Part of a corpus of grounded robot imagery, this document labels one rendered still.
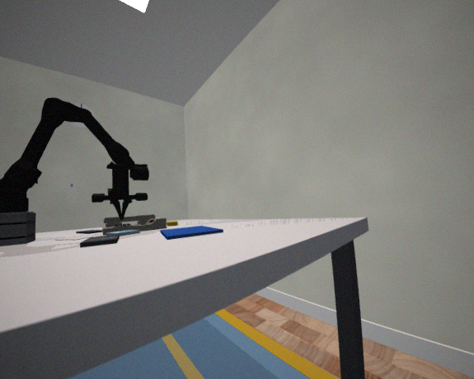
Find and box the beige desk phone faceplate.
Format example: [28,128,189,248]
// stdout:
[102,218,167,236]

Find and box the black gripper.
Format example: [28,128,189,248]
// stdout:
[92,179,148,220]

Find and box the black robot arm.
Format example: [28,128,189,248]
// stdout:
[0,97,149,213]

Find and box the light blue sticky note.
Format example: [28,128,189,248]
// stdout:
[106,230,140,236]

